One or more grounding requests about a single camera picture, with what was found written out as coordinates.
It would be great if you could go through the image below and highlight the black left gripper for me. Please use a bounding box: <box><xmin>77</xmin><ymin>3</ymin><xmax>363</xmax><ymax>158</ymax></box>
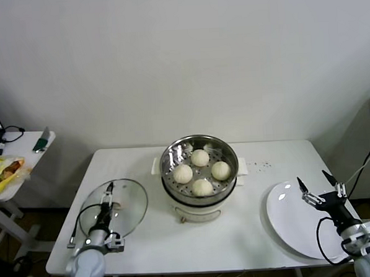
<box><xmin>92</xmin><ymin>181</ymin><xmax>117</xmax><ymax>233</ymax></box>

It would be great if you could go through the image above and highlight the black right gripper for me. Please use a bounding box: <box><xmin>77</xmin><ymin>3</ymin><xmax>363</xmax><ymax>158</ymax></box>
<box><xmin>296</xmin><ymin>167</ymin><xmax>361</xmax><ymax>230</ymax></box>

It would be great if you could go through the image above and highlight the glass pot lid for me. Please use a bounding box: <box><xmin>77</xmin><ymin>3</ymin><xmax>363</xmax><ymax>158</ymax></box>
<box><xmin>76</xmin><ymin>177</ymin><xmax>151</xmax><ymax>245</ymax></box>

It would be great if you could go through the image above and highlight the white steamed baozi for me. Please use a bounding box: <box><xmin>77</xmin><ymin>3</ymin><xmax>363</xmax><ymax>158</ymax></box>
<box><xmin>173</xmin><ymin>163</ymin><xmax>194</xmax><ymax>185</ymax></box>
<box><xmin>190</xmin><ymin>149</ymin><xmax>211</xmax><ymax>168</ymax></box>
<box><xmin>191</xmin><ymin>177</ymin><xmax>214</xmax><ymax>198</ymax></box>
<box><xmin>210</xmin><ymin>160</ymin><xmax>232</xmax><ymax>181</ymax></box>

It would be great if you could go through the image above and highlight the stainless steel steamer basket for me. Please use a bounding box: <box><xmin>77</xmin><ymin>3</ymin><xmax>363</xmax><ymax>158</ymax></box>
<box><xmin>149</xmin><ymin>131</ymin><xmax>250</xmax><ymax>209</ymax></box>

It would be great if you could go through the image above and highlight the white round plate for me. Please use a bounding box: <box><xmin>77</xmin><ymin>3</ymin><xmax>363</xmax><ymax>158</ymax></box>
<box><xmin>263</xmin><ymin>177</ymin><xmax>353</xmax><ymax>263</ymax></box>

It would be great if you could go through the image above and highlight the white side table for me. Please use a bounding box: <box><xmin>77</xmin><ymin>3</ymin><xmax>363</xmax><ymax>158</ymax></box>
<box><xmin>0</xmin><ymin>129</ymin><xmax>63</xmax><ymax>260</ymax></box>

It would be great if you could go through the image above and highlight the yellow snack bag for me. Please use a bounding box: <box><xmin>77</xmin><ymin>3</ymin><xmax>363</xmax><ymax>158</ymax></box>
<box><xmin>0</xmin><ymin>154</ymin><xmax>33</xmax><ymax>198</ymax></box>

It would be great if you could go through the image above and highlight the white hanging cable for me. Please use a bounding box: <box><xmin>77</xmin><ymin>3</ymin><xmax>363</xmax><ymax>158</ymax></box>
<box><xmin>343</xmin><ymin>151</ymin><xmax>370</xmax><ymax>187</ymax></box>

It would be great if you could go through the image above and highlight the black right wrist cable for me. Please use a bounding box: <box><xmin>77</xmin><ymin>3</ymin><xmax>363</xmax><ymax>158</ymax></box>
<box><xmin>314</xmin><ymin>215</ymin><xmax>355</xmax><ymax>266</ymax></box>

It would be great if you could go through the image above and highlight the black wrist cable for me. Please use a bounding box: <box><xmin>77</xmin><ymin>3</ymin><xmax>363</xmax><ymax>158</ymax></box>
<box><xmin>314</xmin><ymin>215</ymin><xmax>355</xmax><ymax>266</ymax></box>
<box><xmin>65</xmin><ymin>203</ymin><xmax>103</xmax><ymax>250</ymax></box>

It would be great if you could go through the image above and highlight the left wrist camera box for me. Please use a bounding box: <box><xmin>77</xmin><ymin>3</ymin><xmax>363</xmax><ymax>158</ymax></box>
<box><xmin>103</xmin><ymin>231</ymin><xmax>126</xmax><ymax>254</ymax></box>

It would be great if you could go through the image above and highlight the black hanging cable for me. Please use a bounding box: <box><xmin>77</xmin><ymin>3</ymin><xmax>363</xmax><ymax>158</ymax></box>
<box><xmin>345</xmin><ymin>149</ymin><xmax>370</xmax><ymax>199</ymax></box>

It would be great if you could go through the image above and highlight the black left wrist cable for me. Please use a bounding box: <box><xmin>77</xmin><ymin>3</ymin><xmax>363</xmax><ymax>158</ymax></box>
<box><xmin>65</xmin><ymin>203</ymin><xmax>103</xmax><ymax>250</ymax></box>

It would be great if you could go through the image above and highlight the green handled scraper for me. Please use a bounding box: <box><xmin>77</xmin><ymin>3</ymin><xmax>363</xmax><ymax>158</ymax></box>
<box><xmin>31</xmin><ymin>125</ymin><xmax>51</xmax><ymax>153</ymax></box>

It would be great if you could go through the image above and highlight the black laptop cable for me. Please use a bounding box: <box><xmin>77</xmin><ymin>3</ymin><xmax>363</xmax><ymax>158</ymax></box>
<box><xmin>2</xmin><ymin>123</ymin><xmax>26</xmax><ymax>143</ymax></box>

